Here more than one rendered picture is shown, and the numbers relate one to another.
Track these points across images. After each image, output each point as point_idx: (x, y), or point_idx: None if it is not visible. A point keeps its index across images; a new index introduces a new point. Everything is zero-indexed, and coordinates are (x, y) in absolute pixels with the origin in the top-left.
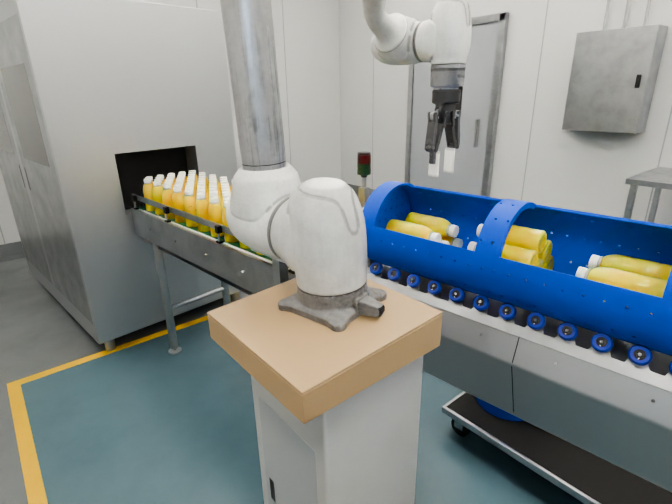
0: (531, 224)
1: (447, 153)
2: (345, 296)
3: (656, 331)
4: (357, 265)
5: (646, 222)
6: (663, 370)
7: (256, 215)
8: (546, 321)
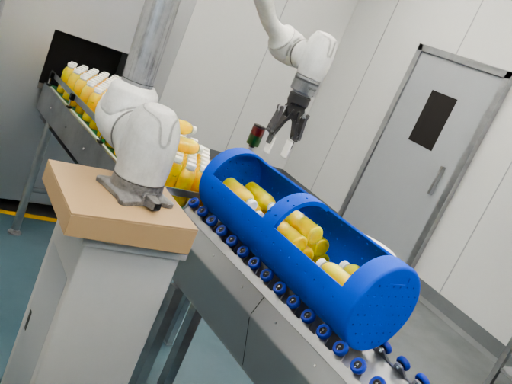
0: (328, 227)
1: (287, 142)
2: (139, 187)
3: (332, 311)
4: (155, 170)
5: (382, 248)
6: None
7: (112, 111)
8: None
